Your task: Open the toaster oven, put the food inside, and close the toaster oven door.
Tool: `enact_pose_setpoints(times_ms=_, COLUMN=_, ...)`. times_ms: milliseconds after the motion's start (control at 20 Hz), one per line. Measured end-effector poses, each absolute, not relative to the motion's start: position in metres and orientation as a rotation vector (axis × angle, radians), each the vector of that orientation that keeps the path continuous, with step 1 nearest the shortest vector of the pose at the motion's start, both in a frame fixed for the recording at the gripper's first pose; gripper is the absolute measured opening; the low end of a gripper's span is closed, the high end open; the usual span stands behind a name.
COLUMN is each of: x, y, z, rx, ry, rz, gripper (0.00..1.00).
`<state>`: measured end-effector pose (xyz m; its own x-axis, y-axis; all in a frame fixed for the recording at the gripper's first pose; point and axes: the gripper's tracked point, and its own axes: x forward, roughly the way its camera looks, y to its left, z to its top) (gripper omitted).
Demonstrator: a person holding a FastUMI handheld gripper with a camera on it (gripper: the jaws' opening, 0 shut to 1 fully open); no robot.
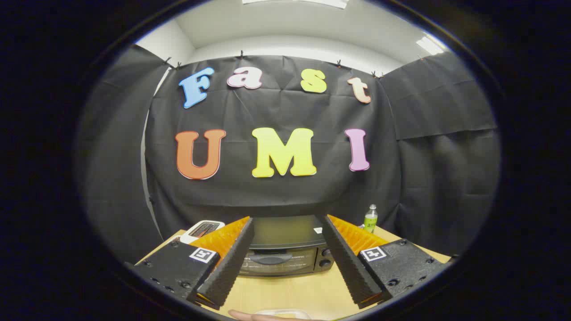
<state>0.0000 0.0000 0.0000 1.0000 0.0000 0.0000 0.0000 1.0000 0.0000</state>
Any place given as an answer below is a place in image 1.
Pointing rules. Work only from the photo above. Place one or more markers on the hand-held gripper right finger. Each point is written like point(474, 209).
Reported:
point(345, 261)

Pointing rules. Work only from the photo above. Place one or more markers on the white pop-up toaster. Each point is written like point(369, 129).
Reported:
point(200, 229)

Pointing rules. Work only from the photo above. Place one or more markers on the black toaster oven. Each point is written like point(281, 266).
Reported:
point(285, 232)

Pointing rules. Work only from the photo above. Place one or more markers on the white oval plate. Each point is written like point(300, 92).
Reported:
point(285, 312)

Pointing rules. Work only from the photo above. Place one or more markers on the ceiling light panel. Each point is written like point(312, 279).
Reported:
point(429, 45)
point(308, 2)

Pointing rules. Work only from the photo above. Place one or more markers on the green label drink bottle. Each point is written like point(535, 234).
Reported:
point(370, 219)

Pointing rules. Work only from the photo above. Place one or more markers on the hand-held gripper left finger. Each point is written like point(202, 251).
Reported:
point(232, 263)

